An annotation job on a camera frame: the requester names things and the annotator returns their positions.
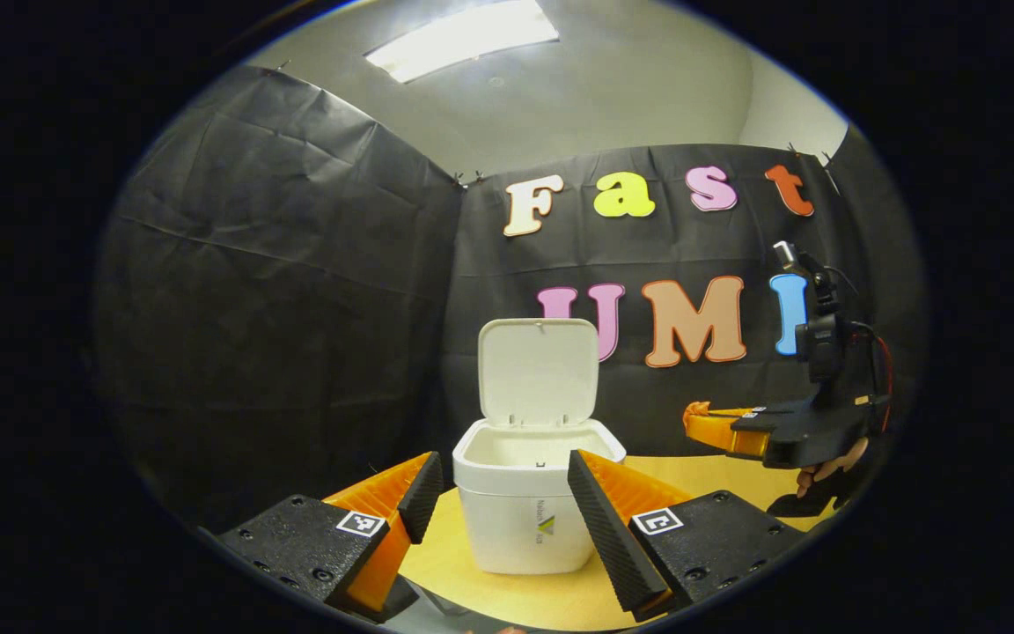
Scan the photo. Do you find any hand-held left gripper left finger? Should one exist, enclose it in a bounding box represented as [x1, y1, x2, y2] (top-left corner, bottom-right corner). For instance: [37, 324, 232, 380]
[199, 451, 445, 623]

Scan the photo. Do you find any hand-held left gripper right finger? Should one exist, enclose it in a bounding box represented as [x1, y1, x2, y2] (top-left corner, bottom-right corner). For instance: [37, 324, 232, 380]
[567, 449, 807, 622]

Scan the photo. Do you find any ceiling light panel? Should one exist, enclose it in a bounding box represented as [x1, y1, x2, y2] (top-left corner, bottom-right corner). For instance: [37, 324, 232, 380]
[364, 0, 561, 85]

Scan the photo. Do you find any white desktop garbage bin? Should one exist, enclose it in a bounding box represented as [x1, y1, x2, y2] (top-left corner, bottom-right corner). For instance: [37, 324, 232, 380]
[452, 318, 627, 575]

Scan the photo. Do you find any black backdrop cloth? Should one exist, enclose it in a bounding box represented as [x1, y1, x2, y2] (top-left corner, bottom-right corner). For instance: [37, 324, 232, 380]
[93, 63, 926, 538]

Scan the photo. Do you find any wooden desktop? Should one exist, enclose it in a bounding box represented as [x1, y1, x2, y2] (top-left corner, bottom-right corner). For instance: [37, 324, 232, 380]
[397, 453, 834, 633]

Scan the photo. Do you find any red and black cable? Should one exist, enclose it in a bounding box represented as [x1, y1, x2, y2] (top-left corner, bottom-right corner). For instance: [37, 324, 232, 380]
[850, 321, 897, 434]

